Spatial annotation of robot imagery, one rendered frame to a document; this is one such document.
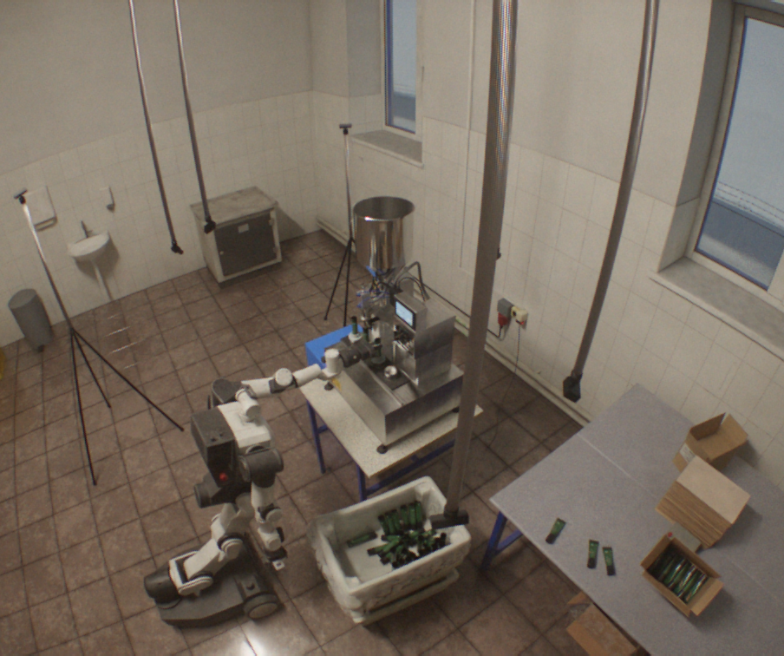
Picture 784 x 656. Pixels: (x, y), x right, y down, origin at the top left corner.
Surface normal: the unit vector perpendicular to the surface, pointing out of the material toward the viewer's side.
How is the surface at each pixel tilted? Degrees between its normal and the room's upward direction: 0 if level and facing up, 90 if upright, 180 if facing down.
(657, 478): 0
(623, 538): 0
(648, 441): 0
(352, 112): 90
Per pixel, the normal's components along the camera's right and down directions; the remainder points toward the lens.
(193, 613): -0.01, -0.79
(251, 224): 0.57, 0.50
